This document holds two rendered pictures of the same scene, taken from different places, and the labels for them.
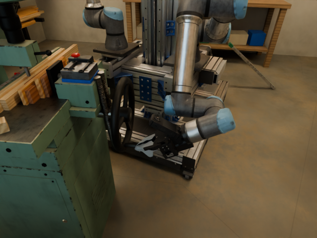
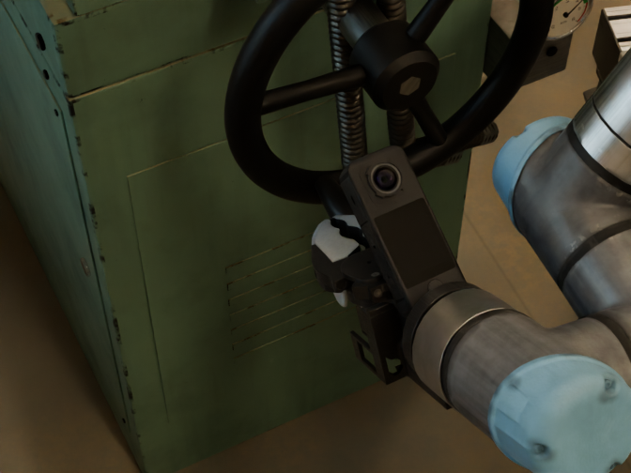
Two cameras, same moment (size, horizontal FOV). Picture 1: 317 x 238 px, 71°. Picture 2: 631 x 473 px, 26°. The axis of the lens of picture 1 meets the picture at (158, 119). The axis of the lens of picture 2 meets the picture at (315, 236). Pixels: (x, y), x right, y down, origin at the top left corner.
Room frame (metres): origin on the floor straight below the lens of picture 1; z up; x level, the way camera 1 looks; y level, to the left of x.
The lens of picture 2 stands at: (0.24, -0.47, 1.57)
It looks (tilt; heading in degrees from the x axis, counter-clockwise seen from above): 52 degrees down; 57
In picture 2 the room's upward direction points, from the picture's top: straight up
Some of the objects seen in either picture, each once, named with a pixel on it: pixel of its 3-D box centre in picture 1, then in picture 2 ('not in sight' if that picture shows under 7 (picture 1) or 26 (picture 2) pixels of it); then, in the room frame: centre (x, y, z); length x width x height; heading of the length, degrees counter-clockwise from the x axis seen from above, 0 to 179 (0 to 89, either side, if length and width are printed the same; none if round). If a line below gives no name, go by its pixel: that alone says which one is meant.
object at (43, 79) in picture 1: (55, 78); not in sight; (0.75, 0.38, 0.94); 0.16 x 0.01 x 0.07; 174
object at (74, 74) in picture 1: (80, 67); not in sight; (0.73, 0.27, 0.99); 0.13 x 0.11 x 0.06; 174
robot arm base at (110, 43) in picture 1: (115, 38); not in sight; (1.48, 0.29, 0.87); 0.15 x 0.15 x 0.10
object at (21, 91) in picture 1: (40, 82); not in sight; (0.73, 0.43, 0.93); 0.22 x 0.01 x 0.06; 174
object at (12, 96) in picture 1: (48, 69); not in sight; (0.86, 0.46, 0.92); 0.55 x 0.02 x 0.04; 174
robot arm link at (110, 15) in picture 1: (112, 20); not in sight; (1.48, 0.29, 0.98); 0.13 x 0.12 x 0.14; 66
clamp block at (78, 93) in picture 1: (83, 86); not in sight; (0.73, 0.28, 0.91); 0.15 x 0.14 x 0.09; 174
